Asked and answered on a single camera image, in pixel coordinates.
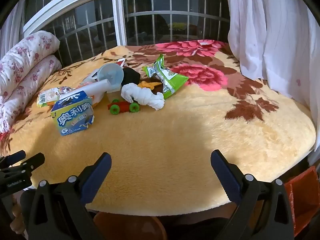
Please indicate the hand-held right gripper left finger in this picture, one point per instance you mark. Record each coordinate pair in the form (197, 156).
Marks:
(97, 177)

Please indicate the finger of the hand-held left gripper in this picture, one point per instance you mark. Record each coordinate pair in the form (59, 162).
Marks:
(15, 158)
(33, 162)

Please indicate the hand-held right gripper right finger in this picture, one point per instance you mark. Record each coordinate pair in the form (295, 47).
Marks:
(225, 177)

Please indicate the blue cookie box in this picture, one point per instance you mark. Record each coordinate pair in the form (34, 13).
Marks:
(72, 120)

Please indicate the yellow snack packet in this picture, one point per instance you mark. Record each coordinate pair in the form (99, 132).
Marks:
(47, 96)

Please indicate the red toy car green wheels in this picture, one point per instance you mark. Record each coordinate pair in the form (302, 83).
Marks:
(123, 106)

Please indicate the white printed packet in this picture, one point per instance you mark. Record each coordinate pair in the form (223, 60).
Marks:
(66, 90)

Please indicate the red box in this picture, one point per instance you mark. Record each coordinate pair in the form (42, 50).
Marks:
(302, 200)

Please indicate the white tissue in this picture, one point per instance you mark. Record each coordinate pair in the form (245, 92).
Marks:
(145, 96)

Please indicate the white striped wrapper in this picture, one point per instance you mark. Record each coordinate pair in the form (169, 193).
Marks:
(90, 77)

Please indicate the clear plastic cup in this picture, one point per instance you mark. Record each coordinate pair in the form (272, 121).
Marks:
(110, 76)

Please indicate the green snack bag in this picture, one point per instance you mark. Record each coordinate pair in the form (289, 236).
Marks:
(172, 81)

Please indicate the green wrapper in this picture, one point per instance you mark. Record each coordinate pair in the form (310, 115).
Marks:
(155, 65)

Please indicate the person's left hand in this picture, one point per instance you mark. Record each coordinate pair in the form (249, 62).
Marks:
(17, 213)

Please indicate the brown round stool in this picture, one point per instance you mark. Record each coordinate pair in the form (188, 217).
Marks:
(130, 227)

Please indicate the yellow floral plush blanket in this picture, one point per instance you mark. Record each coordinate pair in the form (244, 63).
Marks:
(175, 142)

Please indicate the black round object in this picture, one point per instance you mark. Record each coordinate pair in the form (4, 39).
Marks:
(131, 76)

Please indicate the orange toy dinosaur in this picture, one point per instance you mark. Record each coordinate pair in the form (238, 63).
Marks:
(150, 84)

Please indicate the small red white wrapper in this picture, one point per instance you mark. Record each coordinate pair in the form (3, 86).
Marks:
(122, 62)

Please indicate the sheer floral curtain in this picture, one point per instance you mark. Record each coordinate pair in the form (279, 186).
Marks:
(12, 27)

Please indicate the white curtain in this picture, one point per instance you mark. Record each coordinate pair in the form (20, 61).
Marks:
(270, 42)

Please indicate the white window frame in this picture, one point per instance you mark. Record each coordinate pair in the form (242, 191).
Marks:
(117, 15)

